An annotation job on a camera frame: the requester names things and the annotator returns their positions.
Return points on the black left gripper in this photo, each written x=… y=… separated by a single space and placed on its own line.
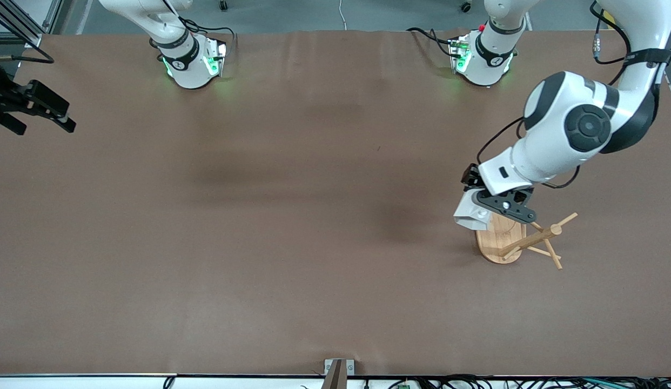
x=469 y=176

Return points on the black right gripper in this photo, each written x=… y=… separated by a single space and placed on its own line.
x=5 y=96

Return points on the white angular cup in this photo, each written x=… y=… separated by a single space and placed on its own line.
x=468 y=213

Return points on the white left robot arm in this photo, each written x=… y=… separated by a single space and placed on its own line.
x=557 y=129

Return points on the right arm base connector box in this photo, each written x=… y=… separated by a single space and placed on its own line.
x=216 y=56

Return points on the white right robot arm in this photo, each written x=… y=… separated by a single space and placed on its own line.
x=187 y=73

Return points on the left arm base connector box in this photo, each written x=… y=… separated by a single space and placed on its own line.
x=458 y=54

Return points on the wooden cup rack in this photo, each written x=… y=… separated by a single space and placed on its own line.
x=508 y=243

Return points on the brown table cover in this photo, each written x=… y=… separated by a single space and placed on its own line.
x=324 y=216

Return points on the black caster wheel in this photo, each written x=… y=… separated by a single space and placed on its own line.
x=223 y=5
x=465 y=7

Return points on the aluminium frame profile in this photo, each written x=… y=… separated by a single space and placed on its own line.
x=19 y=24

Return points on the metal camera post bracket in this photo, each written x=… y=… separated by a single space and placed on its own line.
x=338 y=370

